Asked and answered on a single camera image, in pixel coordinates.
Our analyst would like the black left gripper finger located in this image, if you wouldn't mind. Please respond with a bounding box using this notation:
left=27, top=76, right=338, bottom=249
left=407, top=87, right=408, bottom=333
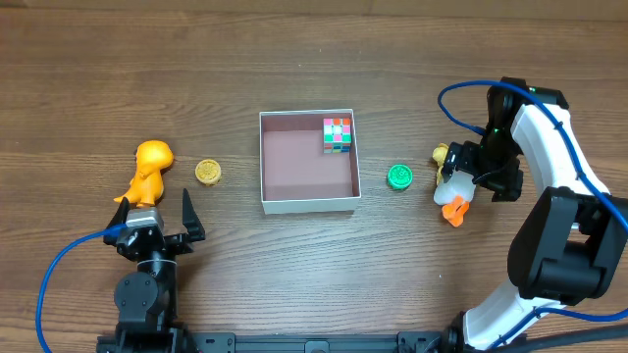
left=109, top=197, right=131, bottom=227
left=182, top=188, right=205, bottom=242

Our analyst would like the white and yellow duck toy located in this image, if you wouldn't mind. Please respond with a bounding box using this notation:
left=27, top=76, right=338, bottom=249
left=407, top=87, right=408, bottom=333
left=432, top=143, right=476, bottom=227

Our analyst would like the white box pink inside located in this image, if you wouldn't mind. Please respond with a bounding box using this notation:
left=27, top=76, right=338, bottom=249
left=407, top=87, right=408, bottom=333
left=259, top=109, right=362, bottom=215

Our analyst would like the colourful puzzle cube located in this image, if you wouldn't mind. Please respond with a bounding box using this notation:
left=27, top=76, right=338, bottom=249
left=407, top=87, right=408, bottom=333
left=323, top=118, right=352, bottom=153

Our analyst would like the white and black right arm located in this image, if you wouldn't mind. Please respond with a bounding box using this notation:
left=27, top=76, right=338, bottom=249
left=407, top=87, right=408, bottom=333
left=433, top=77, right=627, bottom=352

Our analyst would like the yellow round cap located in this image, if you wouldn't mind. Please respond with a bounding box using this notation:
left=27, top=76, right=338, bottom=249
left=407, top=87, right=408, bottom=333
left=194, top=159, right=222, bottom=186

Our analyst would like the orange dinosaur toy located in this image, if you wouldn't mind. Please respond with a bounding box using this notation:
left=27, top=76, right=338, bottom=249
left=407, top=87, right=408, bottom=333
left=114, top=140, right=174, bottom=208

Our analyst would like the green round cap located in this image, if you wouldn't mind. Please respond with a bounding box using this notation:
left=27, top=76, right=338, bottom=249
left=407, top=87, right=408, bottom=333
left=387, top=164, right=413, bottom=190

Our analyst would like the thick black cable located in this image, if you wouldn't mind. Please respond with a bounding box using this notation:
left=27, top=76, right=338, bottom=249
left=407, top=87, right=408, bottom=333
left=499, top=325, right=628, bottom=353

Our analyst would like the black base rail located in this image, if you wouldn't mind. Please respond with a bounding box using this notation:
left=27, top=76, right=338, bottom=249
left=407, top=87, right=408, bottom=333
left=95, top=328, right=474, bottom=353

